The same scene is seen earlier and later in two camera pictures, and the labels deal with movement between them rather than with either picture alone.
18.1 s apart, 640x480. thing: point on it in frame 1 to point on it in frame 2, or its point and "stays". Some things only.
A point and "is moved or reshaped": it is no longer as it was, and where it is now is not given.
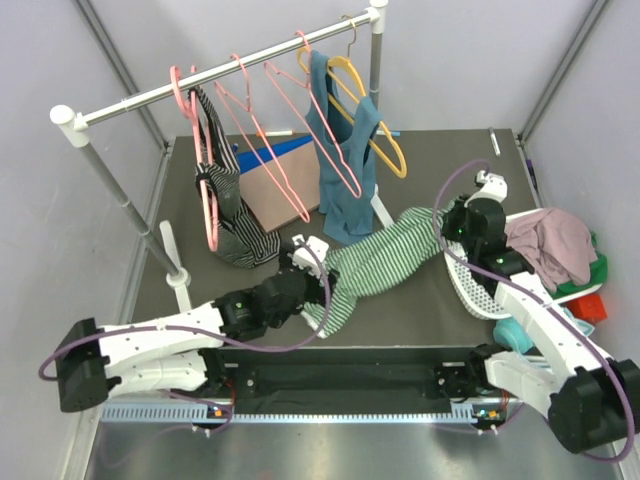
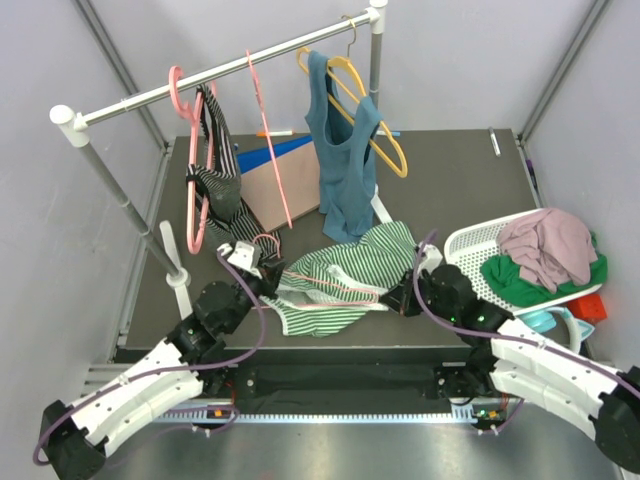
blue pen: (393, 133) stays
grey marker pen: (495, 142) stays
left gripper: (318, 294) to (271, 269)
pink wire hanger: (292, 122) to (318, 281)
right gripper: (459, 209) to (401, 297)
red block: (589, 307) stays
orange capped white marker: (275, 133) stays
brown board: (284, 189) stays
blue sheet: (250, 159) stays
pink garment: (557, 244) stays
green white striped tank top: (364, 264) is moved or reshaped
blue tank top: (342, 146) stays
